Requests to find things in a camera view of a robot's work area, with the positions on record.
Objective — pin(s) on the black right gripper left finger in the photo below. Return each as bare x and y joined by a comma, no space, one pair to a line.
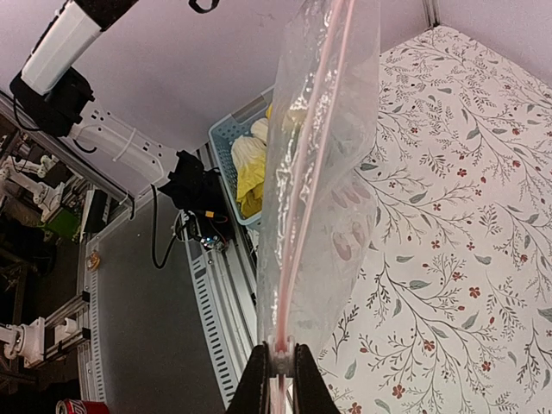
252,395

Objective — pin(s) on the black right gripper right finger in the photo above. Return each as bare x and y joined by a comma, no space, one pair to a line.
310,394

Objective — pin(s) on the clear pink zip top bag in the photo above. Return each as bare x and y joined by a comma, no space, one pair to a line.
316,218

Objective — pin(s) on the light blue plastic basket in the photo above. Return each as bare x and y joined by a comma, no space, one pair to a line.
222,136

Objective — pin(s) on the floral patterned table mat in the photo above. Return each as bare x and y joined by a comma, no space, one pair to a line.
451,312

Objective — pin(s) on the red soda can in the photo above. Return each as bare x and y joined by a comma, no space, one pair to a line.
76,406

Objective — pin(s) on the yellow napa cabbage toy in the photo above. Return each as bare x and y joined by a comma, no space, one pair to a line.
248,153

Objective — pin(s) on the front aluminium table rail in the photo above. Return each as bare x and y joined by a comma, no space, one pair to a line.
172,324

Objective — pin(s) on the right rear aluminium frame post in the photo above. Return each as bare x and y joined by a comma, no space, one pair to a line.
431,10

